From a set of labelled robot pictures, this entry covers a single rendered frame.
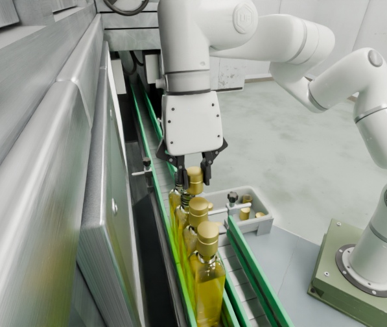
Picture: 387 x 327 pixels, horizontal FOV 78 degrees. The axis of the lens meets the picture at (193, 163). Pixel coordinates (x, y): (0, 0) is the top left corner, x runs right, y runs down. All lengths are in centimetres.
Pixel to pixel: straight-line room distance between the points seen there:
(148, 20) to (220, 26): 91
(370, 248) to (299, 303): 24
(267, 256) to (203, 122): 59
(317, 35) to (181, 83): 32
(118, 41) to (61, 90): 109
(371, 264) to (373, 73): 45
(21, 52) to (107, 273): 18
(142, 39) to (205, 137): 94
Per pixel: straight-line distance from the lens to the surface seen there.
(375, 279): 82
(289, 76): 65
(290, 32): 54
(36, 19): 28
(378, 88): 68
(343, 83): 66
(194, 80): 38
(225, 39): 42
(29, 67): 21
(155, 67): 143
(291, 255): 91
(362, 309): 83
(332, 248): 86
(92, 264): 22
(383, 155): 66
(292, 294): 84
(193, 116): 40
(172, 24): 39
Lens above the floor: 145
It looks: 35 degrees down
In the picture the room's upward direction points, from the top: straight up
